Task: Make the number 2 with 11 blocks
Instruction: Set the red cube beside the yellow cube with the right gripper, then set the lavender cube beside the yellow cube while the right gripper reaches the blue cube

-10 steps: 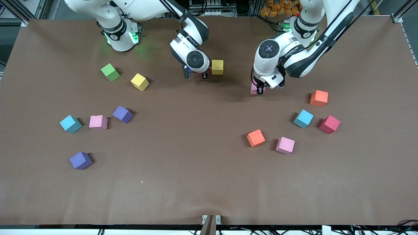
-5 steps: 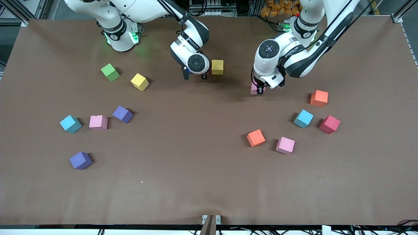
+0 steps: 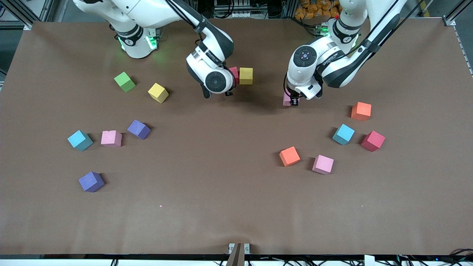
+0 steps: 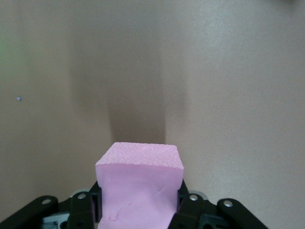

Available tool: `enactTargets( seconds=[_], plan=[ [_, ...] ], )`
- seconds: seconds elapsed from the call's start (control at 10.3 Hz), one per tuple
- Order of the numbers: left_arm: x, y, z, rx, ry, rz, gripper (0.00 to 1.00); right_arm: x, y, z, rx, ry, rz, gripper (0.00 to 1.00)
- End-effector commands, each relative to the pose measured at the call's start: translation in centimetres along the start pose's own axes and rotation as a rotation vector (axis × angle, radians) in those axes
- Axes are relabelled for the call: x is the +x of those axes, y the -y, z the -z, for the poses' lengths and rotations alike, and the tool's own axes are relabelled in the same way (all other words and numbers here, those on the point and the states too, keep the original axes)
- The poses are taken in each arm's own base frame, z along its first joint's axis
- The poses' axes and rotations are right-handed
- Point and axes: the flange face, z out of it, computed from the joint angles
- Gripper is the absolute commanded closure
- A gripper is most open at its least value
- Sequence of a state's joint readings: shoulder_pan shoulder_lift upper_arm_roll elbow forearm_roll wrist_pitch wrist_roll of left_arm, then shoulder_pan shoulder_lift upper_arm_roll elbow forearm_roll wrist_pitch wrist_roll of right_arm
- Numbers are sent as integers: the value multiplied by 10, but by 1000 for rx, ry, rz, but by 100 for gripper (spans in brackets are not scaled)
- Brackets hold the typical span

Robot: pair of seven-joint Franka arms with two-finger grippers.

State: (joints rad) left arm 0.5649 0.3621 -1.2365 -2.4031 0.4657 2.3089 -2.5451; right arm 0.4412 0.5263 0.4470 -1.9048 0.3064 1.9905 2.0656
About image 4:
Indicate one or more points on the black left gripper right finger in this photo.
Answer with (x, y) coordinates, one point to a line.
(190, 212)

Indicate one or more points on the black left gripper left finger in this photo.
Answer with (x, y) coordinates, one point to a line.
(81, 212)

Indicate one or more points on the brown paper table cover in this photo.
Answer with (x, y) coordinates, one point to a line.
(214, 71)

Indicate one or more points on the pink foam cube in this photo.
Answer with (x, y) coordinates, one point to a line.
(140, 181)

